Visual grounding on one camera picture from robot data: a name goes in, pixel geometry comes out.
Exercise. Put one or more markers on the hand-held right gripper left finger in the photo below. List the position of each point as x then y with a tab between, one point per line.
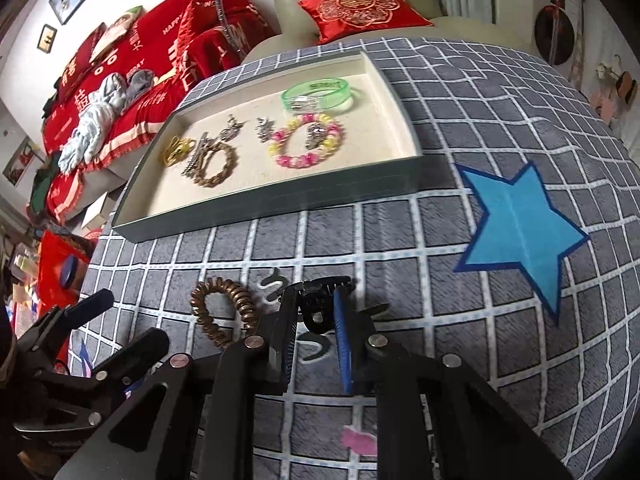
286	342

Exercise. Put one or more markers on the grey clothes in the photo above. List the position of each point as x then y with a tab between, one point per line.
95	120

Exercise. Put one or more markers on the red printed blanket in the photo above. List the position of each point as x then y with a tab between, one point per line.
200	20

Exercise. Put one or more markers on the black hair claw clip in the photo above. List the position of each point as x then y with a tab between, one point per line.
317	300

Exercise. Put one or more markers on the hanger with brown item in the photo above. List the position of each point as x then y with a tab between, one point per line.
617	87

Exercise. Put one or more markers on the metal pole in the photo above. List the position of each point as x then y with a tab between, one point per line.
222	5

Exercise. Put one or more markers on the blue lid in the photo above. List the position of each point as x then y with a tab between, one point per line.
68	270

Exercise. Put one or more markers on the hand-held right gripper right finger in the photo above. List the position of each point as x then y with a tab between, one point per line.
344	345

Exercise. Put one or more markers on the small silver earrings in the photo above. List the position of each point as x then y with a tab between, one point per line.
315	135

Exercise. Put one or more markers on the white and green pillow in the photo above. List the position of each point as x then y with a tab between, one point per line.
117	27

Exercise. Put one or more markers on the round dark wall poster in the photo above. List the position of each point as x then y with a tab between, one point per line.
552	27

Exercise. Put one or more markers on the silver tassel hair comb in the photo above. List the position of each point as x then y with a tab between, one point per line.
195	160

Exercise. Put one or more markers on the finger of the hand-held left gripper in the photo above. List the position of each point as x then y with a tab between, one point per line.
92	302
137	347

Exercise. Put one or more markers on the red embroidered cushion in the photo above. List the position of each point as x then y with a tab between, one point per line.
360	7

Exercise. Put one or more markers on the green jewelry tray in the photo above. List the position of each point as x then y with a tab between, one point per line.
365	125

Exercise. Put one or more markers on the silver hair clip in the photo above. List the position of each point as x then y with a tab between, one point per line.
302	104

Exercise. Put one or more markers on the silver earring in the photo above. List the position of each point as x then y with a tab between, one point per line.
262	127

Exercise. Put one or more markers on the silver heart pendant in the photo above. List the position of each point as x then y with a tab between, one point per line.
230	130

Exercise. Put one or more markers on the grey checked bed cover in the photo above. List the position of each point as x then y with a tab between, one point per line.
500	360

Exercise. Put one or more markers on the red bag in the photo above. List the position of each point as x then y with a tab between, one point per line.
50	255

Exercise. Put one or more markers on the white box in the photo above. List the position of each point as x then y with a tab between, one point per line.
97	212

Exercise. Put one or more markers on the beige sofa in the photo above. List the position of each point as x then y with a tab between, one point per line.
107	180

